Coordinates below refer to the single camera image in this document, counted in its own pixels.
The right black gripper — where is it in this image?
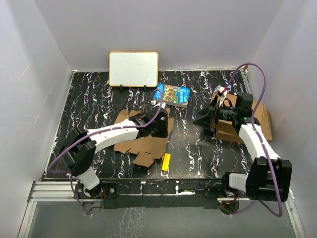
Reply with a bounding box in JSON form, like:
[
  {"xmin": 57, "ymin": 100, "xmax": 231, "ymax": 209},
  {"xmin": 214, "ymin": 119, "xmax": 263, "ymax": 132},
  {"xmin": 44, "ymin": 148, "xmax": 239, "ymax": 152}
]
[{"xmin": 193, "ymin": 95, "xmax": 239, "ymax": 129}]

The cardboard box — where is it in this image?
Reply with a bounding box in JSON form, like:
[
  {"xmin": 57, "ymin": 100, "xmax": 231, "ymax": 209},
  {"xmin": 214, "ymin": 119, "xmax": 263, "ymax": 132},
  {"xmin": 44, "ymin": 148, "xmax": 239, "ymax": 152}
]
[
  {"xmin": 212, "ymin": 103, "xmax": 271, "ymax": 144},
  {"xmin": 114, "ymin": 116, "xmax": 174, "ymax": 167},
  {"xmin": 215, "ymin": 109, "xmax": 273, "ymax": 144}
]

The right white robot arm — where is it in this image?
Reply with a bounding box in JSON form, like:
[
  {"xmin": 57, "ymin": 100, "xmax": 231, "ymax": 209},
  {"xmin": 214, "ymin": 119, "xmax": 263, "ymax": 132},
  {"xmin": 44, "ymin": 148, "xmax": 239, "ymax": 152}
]
[{"xmin": 193, "ymin": 89, "xmax": 292, "ymax": 202}]

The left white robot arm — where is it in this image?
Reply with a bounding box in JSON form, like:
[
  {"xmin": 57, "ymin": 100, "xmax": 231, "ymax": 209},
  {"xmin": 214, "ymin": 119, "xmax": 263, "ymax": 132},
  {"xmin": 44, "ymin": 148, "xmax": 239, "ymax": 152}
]
[{"xmin": 59, "ymin": 109, "xmax": 174, "ymax": 198}]

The yellow rectangular block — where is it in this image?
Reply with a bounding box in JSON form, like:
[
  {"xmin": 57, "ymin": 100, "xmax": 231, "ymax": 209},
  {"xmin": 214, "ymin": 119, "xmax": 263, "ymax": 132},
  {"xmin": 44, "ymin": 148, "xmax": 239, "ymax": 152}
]
[{"xmin": 161, "ymin": 153, "xmax": 171, "ymax": 172}]

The blue illustrated book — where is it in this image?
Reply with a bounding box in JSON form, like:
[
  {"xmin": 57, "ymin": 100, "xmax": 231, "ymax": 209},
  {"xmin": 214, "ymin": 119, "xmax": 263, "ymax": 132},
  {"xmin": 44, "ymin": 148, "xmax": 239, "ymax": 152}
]
[{"xmin": 154, "ymin": 83, "xmax": 191, "ymax": 108}]

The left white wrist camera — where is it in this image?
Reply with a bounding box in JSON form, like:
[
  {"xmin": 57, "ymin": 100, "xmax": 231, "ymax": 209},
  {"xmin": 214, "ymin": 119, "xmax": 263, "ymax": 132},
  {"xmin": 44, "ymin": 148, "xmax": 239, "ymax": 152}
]
[{"xmin": 151, "ymin": 100, "xmax": 166, "ymax": 109}]

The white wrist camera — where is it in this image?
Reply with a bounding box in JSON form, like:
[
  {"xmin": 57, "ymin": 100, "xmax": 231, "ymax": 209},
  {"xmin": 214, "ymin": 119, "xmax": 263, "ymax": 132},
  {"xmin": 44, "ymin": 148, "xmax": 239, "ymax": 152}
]
[
  {"xmin": 214, "ymin": 85, "xmax": 227, "ymax": 106},
  {"xmin": 151, "ymin": 100, "xmax": 166, "ymax": 109}
]

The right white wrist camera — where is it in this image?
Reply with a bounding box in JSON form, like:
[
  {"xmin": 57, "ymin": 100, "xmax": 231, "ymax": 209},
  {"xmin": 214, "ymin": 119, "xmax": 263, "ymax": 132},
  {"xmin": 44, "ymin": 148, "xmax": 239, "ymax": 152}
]
[{"xmin": 214, "ymin": 85, "xmax": 227, "ymax": 106}]

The white board with wooden frame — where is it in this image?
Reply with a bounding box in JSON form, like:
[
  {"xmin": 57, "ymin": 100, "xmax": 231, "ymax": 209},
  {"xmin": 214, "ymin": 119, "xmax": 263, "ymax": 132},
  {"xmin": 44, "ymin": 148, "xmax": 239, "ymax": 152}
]
[{"xmin": 108, "ymin": 51, "xmax": 159, "ymax": 88}]

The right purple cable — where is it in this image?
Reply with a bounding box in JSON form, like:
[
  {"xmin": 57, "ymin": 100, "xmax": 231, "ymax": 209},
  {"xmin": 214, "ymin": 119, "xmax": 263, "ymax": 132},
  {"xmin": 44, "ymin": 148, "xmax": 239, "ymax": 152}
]
[{"xmin": 221, "ymin": 63, "xmax": 284, "ymax": 218}]

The aluminium frame rail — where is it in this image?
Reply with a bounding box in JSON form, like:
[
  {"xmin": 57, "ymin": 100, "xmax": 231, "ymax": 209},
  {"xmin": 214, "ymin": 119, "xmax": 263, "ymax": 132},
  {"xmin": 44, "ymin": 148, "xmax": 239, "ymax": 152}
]
[{"xmin": 17, "ymin": 180, "xmax": 82, "ymax": 238}]

